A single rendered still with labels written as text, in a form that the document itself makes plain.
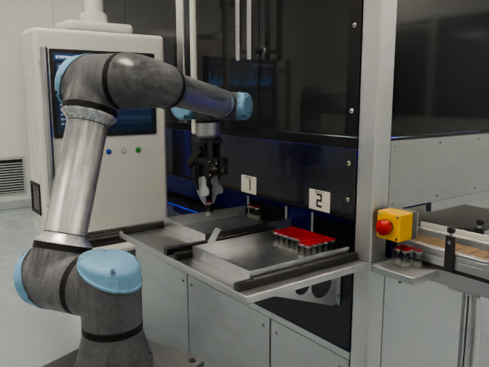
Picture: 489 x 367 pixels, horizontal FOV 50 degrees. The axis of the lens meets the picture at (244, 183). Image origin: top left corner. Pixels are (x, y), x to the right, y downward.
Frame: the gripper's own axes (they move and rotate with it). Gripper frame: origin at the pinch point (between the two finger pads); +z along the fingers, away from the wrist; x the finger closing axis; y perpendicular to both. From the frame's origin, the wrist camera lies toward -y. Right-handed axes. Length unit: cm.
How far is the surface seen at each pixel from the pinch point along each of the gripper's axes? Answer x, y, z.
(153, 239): -16.2, -6.3, 11.2
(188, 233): -6.9, -1.0, 9.9
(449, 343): 61, 46, 49
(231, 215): 20.0, -17.8, 11.9
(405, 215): 24, 57, -2
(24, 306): -24, -198, 99
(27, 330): -30, -161, 98
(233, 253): -4.3, 20.8, 11.4
